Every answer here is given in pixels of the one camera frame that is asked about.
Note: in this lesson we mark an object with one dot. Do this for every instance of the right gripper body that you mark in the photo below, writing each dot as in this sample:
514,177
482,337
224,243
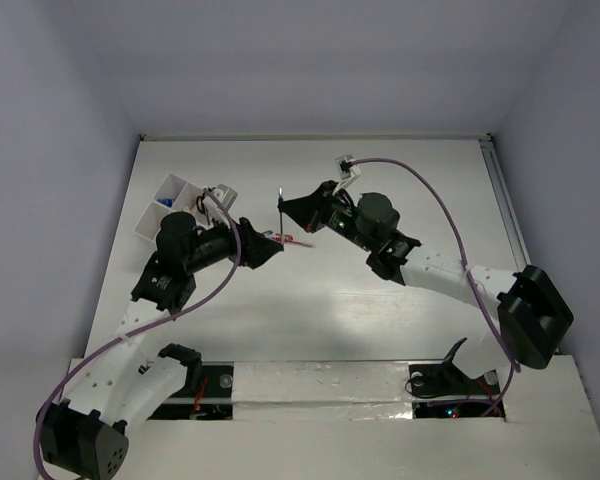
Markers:
342,217

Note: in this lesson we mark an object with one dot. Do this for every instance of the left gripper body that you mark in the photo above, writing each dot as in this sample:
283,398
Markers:
215,245

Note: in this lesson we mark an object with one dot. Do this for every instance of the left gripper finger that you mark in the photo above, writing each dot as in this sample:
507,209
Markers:
259,244
255,259

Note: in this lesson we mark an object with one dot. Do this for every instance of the red gel pen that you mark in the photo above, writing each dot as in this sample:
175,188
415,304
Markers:
298,243

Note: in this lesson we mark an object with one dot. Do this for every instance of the blue ballpoint pen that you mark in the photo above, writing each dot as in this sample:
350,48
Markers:
280,201

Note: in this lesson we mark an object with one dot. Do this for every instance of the black handled scissors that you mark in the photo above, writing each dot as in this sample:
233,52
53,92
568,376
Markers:
202,209

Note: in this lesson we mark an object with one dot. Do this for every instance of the blue correction fluid bottle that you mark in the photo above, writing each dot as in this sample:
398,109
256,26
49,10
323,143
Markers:
166,202

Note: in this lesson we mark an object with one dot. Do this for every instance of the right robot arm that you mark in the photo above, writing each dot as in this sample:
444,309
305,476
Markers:
395,257

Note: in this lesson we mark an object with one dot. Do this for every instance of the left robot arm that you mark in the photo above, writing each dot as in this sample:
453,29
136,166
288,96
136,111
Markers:
85,425

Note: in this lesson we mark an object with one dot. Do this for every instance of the white compartment organizer box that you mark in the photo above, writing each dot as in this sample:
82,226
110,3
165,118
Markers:
174,194

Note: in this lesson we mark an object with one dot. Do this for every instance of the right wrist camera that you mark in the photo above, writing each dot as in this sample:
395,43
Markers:
347,171

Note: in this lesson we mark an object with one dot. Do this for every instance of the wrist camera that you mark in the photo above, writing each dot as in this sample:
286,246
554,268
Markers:
224,194
347,171

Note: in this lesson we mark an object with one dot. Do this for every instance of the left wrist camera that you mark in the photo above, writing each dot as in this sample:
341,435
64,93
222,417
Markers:
224,194

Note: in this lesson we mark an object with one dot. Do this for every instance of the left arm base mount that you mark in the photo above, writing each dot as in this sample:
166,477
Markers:
207,390

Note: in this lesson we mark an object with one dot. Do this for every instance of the aluminium side rail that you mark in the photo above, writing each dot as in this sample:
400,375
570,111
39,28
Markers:
515,225

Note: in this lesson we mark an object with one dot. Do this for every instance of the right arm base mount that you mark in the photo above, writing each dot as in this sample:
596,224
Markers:
441,391

